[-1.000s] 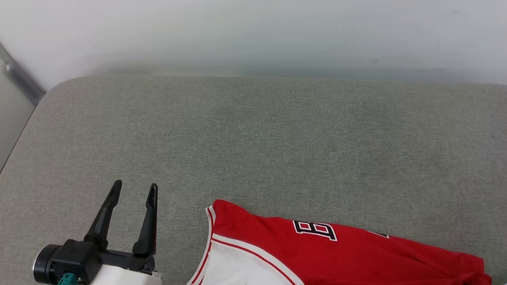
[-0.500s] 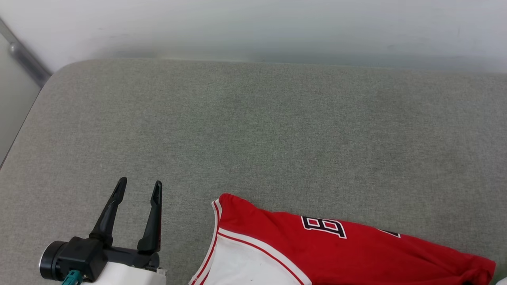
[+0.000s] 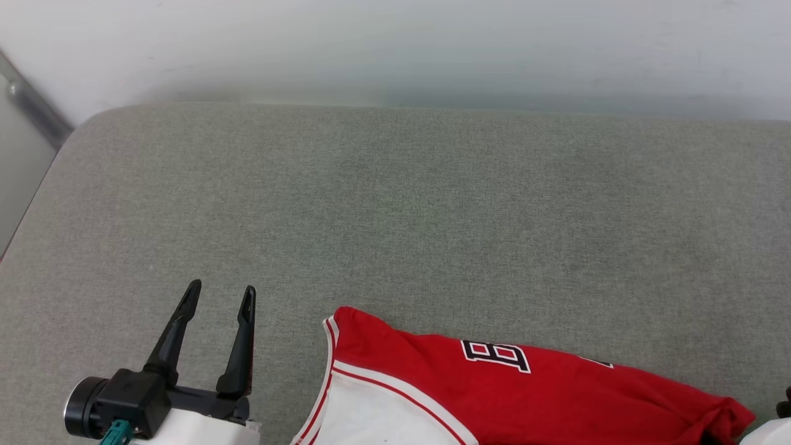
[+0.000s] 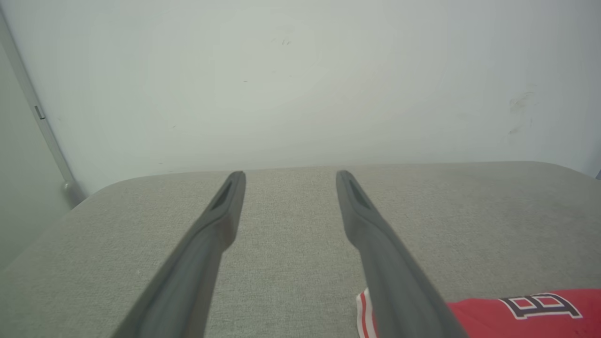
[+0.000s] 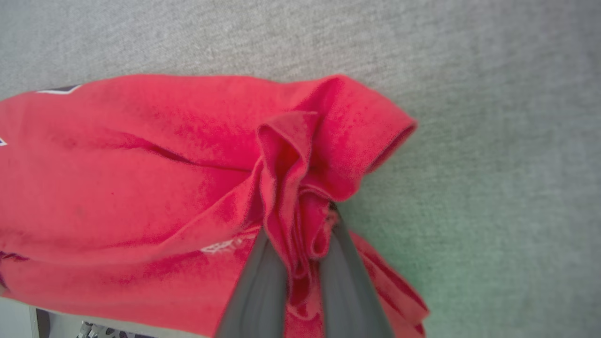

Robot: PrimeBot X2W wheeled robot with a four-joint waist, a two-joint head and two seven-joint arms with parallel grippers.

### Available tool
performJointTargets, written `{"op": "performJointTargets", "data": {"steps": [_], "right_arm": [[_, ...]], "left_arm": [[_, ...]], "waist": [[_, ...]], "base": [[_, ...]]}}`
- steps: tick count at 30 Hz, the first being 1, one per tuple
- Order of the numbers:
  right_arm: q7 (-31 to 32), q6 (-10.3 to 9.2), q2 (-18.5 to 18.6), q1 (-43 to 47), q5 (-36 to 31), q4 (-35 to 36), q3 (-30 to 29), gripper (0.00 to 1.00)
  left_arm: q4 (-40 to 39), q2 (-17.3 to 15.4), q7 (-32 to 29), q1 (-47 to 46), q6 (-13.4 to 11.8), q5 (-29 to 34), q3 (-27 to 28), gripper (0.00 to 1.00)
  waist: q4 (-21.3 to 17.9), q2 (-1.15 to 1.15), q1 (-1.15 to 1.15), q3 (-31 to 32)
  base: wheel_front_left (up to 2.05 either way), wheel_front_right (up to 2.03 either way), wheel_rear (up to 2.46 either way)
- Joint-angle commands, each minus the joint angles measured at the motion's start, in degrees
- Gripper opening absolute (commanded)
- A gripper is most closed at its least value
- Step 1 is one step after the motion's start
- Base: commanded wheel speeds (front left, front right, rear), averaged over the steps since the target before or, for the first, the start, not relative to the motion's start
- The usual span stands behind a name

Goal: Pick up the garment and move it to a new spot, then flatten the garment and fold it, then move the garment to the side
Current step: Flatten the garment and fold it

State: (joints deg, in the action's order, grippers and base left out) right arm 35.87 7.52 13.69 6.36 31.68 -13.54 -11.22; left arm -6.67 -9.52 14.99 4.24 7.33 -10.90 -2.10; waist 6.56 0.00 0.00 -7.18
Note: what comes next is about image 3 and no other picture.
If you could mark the grey fabric sofa cushion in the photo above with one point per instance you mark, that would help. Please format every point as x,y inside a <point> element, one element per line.
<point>395,216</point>

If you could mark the grey metal wall strip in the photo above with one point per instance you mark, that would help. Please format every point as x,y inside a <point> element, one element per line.
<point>37,108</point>

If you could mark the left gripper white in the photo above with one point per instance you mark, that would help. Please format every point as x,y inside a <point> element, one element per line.
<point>198,429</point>

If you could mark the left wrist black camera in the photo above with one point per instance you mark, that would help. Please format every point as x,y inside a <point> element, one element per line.
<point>130,395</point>

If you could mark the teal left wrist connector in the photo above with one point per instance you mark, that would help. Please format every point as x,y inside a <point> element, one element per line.
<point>117,432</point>

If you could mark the red Bulls 23 jersey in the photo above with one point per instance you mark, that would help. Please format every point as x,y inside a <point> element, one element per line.
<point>556,395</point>

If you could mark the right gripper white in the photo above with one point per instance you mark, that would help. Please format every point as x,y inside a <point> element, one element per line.
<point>772,434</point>

